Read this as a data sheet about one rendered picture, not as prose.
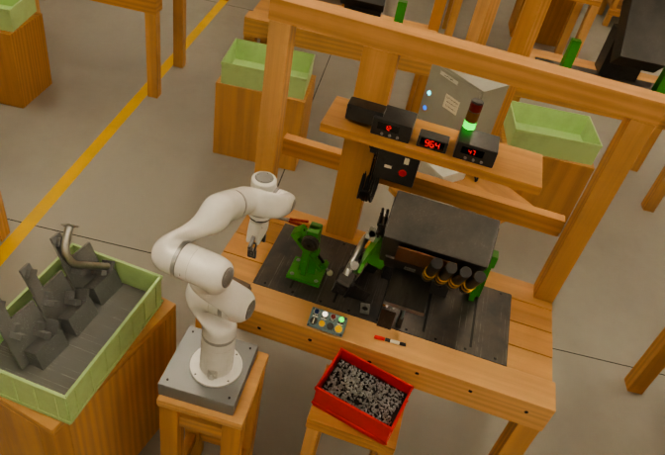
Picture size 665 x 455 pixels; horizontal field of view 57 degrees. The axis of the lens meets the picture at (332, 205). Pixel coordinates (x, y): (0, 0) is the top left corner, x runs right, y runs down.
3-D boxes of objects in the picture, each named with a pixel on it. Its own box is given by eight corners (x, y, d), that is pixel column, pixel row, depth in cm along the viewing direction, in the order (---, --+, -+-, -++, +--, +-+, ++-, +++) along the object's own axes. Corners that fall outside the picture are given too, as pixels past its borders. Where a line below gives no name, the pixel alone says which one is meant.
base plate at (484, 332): (505, 369, 248) (507, 366, 246) (251, 285, 260) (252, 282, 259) (510, 297, 280) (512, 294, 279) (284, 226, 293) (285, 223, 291)
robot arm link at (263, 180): (279, 206, 209) (255, 197, 211) (283, 175, 201) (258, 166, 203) (269, 220, 203) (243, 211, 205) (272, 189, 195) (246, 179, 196)
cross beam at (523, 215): (557, 236, 270) (565, 222, 264) (281, 153, 285) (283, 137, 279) (557, 230, 274) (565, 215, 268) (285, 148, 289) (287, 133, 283)
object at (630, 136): (552, 304, 281) (655, 126, 220) (250, 208, 298) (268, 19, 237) (552, 290, 288) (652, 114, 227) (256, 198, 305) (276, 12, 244)
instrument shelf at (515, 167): (538, 196, 236) (542, 188, 234) (319, 131, 247) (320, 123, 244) (539, 162, 256) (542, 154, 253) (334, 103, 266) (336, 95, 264)
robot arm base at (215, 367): (235, 393, 216) (238, 360, 205) (182, 381, 216) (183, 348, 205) (247, 350, 231) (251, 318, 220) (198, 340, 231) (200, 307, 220)
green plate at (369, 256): (374, 279, 251) (399, 248, 237) (357, 269, 251) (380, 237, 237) (380, 261, 260) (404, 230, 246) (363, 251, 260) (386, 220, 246)
